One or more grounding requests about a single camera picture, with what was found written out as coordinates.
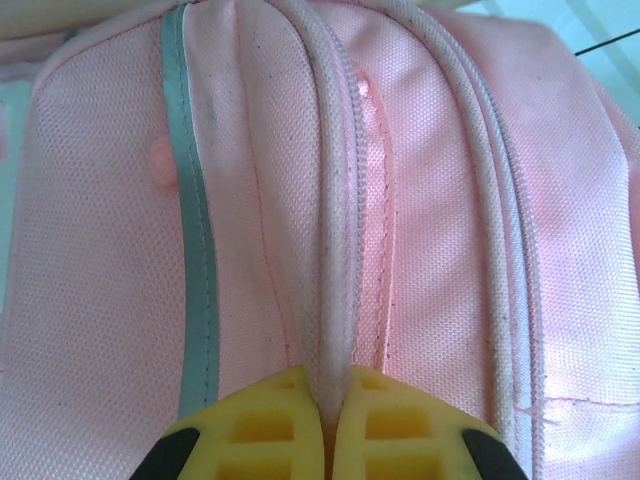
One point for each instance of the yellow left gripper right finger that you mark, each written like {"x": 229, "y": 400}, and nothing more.
{"x": 400, "y": 435}

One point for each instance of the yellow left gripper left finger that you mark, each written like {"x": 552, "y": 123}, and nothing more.
{"x": 260, "y": 430}

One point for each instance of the pink student backpack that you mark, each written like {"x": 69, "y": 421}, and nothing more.
{"x": 150, "y": 225}

